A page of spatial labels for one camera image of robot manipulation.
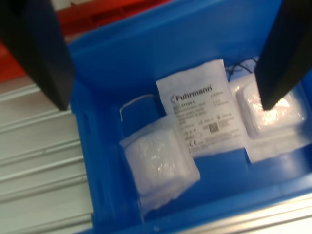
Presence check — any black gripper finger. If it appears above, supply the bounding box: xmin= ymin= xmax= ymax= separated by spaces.
xmin=253 ymin=0 xmax=312 ymax=112
xmin=0 ymin=0 xmax=76 ymax=112

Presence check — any red plastic crate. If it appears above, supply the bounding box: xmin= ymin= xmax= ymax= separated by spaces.
xmin=0 ymin=0 xmax=138 ymax=82

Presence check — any blue plastic bin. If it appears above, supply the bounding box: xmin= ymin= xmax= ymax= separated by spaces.
xmin=67 ymin=14 xmax=312 ymax=234

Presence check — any white printed bandage packet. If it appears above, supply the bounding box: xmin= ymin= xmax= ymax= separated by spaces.
xmin=156 ymin=58 xmax=247 ymax=158

